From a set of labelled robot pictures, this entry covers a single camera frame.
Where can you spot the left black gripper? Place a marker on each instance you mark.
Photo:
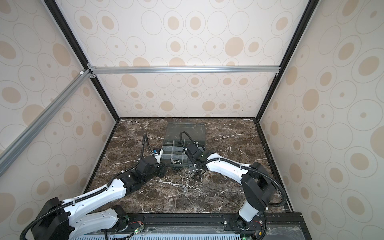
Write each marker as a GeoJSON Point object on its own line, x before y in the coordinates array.
{"type": "Point", "coordinates": [162, 169]}

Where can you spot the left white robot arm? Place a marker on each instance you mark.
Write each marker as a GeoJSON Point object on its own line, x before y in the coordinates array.
{"type": "Point", "coordinates": [71, 218]}

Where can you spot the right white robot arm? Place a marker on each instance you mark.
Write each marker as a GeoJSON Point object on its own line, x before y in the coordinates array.
{"type": "Point", "coordinates": [259, 188]}

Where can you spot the clear plastic organizer box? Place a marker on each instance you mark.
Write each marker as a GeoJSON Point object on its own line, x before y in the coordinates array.
{"type": "Point", "coordinates": [177, 137]}

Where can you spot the horizontal aluminium rail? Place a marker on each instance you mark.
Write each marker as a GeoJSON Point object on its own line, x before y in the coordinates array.
{"type": "Point", "coordinates": [185, 70]}

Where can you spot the black base frame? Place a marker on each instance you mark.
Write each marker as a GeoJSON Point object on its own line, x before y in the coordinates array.
{"type": "Point", "coordinates": [269, 226]}

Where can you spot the diagonal aluminium rail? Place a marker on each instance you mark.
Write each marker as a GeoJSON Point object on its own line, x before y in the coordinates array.
{"type": "Point", "coordinates": [28, 135]}

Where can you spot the right black corner post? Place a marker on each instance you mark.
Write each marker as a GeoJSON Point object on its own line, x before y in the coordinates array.
{"type": "Point", "coordinates": [300, 29]}

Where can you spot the black corner post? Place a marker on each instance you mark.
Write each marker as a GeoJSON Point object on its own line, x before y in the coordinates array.
{"type": "Point", "coordinates": [59, 18]}
{"type": "Point", "coordinates": [300, 29]}

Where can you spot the left black corner post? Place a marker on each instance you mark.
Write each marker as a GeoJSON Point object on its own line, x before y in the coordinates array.
{"type": "Point", "coordinates": [59, 18]}

